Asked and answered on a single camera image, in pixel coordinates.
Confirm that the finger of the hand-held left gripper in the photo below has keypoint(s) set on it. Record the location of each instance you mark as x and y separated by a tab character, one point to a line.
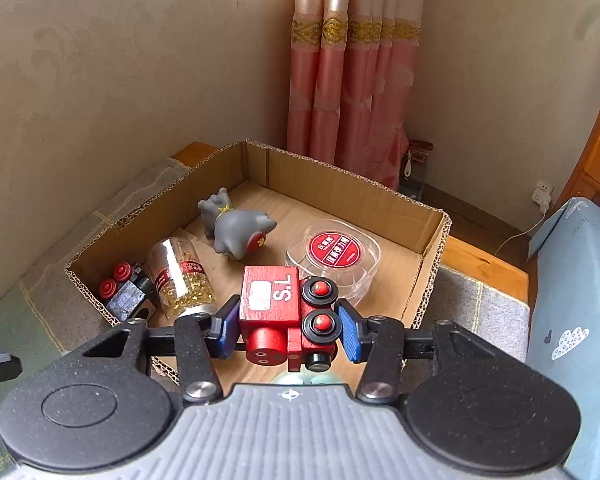
0	367

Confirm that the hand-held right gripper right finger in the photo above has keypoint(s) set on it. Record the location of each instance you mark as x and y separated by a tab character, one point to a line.
350	332

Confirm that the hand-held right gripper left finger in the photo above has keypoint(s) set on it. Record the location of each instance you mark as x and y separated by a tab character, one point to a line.
227	327

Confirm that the red wooden toy train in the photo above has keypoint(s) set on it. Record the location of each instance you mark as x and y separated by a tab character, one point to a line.
270	305

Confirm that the glass bottle with gold flakes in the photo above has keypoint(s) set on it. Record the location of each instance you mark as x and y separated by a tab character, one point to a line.
180	280

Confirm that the clear container with red label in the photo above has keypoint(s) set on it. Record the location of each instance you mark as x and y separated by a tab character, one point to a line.
335	255

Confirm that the grey cat figurine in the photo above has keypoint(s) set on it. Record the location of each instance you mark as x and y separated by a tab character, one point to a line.
235	230

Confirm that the black toy wagon red wheels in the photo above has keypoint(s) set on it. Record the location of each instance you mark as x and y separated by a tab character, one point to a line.
125	295

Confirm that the cardboard box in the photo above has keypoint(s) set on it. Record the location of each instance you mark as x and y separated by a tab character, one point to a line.
330	195

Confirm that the mint green oval case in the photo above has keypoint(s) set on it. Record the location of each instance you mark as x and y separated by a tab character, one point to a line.
305	379

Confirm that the dark brown object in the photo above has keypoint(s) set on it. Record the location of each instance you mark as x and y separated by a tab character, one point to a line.
419	152

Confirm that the blue floral bed sheet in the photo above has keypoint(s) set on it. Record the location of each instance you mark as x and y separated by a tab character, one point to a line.
575	320

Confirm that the pink curtain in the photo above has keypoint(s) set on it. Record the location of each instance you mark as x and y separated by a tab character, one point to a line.
350	85

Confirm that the wooden headboard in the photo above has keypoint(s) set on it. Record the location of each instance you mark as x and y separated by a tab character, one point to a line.
595	145

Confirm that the white wall outlet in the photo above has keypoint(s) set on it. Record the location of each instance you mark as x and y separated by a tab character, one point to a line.
543	195

